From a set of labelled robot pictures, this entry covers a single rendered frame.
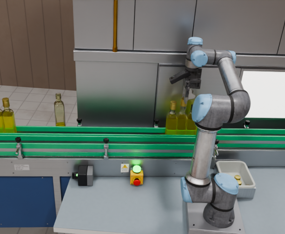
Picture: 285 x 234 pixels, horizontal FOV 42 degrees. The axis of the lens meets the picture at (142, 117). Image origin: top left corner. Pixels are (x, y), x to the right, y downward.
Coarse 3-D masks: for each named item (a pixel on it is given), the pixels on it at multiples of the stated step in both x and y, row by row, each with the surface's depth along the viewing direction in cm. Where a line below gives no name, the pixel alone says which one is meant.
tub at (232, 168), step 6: (216, 162) 213; (222, 162) 214; (228, 162) 214; (234, 162) 214; (240, 162) 215; (222, 168) 216; (228, 168) 216; (234, 168) 216; (240, 168) 216; (246, 168) 210; (228, 174) 215; (234, 174) 216; (240, 174) 216; (246, 174) 208; (240, 180) 211; (246, 180) 207; (252, 180) 201; (240, 186) 196; (246, 186) 196; (252, 186) 197
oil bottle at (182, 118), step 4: (180, 116) 208; (184, 116) 208; (180, 120) 209; (184, 120) 209; (180, 124) 210; (184, 124) 210; (176, 128) 213; (180, 128) 211; (184, 128) 212; (176, 132) 213; (180, 132) 213; (184, 132) 213
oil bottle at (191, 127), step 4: (188, 112) 211; (188, 116) 209; (188, 120) 209; (192, 120) 209; (188, 124) 211; (192, 124) 211; (188, 128) 212; (192, 128) 212; (188, 132) 214; (192, 132) 214
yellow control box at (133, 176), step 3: (132, 168) 207; (141, 168) 207; (132, 171) 204; (141, 171) 205; (132, 174) 202; (135, 174) 202; (138, 174) 203; (141, 174) 203; (132, 177) 203; (135, 177) 203; (138, 177) 203; (141, 177) 203; (132, 180) 204; (141, 180) 204; (132, 183) 205; (141, 183) 205
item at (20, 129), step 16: (16, 128) 212; (32, 128) 213; (48, 128) 213; (64, 128) 214; (80, 128) 215; (96, 128) 215; (112, 128) 216; (128, 128) 217; (144, 128) 217; (160, 128) 218
